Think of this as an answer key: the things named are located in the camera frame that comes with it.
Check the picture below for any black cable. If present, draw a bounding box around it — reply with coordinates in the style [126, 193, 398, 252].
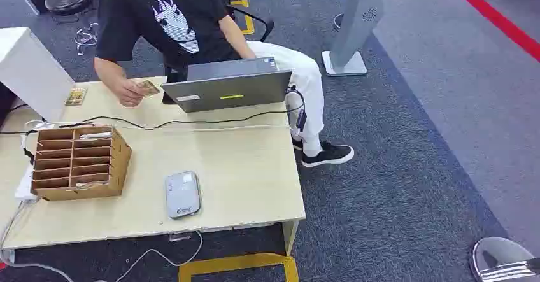
[0, 87, 307, 136]

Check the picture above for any person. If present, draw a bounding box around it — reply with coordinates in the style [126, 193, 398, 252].
[93, 0, 355, 168]

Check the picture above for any printed card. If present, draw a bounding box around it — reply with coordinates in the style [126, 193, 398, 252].
[137, 80, 162, 99]

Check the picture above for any white power strip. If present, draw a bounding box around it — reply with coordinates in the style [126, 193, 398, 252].
[15, 164, 39, 202]

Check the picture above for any white cable bundle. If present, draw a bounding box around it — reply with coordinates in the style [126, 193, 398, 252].
[73, 22, 101, 57]

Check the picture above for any red floor tape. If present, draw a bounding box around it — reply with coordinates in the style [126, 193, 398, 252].
[440, 0, 540, 63]

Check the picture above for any wooden card box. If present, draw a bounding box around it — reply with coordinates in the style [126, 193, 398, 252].
[30, 125, 133, 202]

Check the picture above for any white cabinet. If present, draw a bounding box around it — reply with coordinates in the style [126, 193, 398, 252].
[0, 27, 77, 123]

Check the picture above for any grey floor stand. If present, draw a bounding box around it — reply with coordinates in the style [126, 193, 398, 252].
[321, 0, 385, 78]

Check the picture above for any person's right hand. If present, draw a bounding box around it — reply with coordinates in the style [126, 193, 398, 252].
[113, 77, 147, 108]

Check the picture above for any grey card reader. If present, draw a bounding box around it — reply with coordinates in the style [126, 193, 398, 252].
[164, 170, 203, 220]

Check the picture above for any grey laptop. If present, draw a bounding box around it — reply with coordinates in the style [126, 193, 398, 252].
[160, 57, 293, 113]

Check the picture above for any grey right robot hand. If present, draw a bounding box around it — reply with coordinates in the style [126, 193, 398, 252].
[469, 236, 540, 282]

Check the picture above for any pale wooden desk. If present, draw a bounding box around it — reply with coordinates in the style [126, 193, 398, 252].
[0, 76, 307, 264]

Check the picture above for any white card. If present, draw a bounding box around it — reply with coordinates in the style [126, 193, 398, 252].
[78, 131, 114, 141]

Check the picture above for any yellow floor tape frame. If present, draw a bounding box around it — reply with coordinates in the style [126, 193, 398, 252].
[178, 253, 301, 282]

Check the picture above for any black power adapter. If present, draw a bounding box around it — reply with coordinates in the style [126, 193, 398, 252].
[295, 108, 308, 132]

